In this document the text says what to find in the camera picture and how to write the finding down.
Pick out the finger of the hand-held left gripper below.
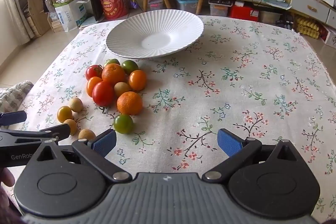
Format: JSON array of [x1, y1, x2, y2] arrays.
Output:
[[0, 111, 27, 127], [0, 126, 71, 147]]

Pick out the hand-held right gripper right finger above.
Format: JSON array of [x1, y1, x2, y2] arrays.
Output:
[[202, 128, 302, 182]]

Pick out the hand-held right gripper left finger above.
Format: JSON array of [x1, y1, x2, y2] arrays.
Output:
[[31, 129, 132, 183]]

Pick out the small yellow tomato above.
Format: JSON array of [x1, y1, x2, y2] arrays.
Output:
[[57, 106, 73, 123]]

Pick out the green tomato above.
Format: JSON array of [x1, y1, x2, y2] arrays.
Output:
[[121, 60, 139, 75], [113, 114, 134, 134], [104, 58, 121, 67]]

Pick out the mandarin orange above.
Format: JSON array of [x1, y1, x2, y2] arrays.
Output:
[[117, 91, 143, 115], [101, 63, 126, 85]]

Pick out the red tomato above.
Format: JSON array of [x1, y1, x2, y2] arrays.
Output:
[[85, 64, 103, 81], [92, 81, 115, 108]]

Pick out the orange tomato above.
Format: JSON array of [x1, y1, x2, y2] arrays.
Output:
[[128, 70, 147, 92], [86, 76, 103, 97]]

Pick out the white ribbed plate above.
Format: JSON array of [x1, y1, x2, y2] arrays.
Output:
[[106, 9, 205, 59]]

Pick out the person's left hand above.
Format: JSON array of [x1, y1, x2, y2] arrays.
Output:
[[0, 168, 15, 188]]

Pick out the grey knitted cushion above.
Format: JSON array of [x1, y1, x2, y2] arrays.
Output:
[[0, 80, 34, 121]]

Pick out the floral tablecloth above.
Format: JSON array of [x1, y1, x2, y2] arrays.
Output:
[[10, 15, 336, 224]]

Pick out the white paper bag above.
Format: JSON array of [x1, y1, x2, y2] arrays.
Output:
[[54, 0, 88, 32]]

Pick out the red box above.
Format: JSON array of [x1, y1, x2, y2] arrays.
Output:
[[228, 5, 260, 21]]

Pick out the black upright panel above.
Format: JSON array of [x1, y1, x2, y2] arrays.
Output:
[[89, 0, 105, 23]]

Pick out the red snack bucket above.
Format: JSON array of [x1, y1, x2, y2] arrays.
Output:
[[96, 0, 131, 21]]

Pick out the yellow egg carton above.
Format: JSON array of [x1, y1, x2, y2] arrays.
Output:
[[295, 17, 322, 39]]

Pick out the clear storage box blue lid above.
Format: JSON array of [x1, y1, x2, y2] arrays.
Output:
[[175, 0, 198, 14]]

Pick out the long wooden sideboard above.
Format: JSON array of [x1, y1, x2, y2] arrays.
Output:
[[228, 0, 336, 26]]

